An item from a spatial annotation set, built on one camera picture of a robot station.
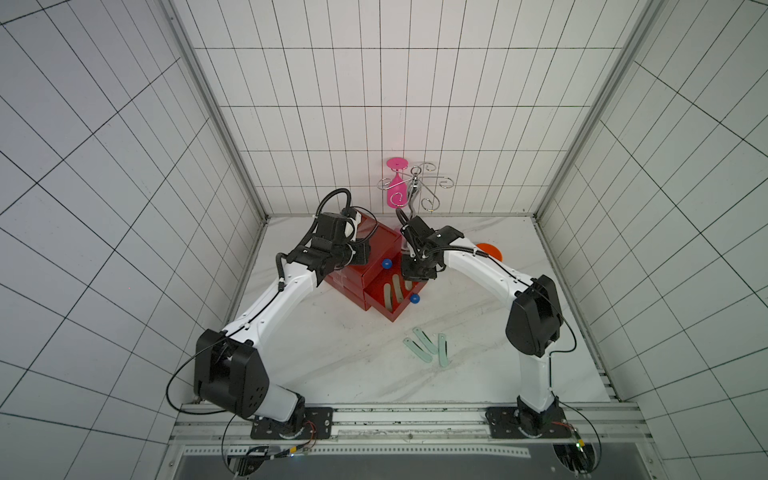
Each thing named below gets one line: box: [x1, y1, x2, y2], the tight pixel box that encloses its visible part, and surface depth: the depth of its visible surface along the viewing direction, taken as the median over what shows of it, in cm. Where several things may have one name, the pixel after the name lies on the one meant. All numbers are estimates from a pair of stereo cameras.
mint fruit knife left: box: [403, 337, 433, 363], surface depth 87 cm
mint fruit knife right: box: [438, 333, 448, 368], surface depth 87 cm
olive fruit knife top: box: [384, 283, 393, 312], surface depth 89 cm
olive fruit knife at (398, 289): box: [392, 274, 404, 303], surface depth 89 cm
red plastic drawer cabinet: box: [325, 213, 425, 322], surface depth 86 cm
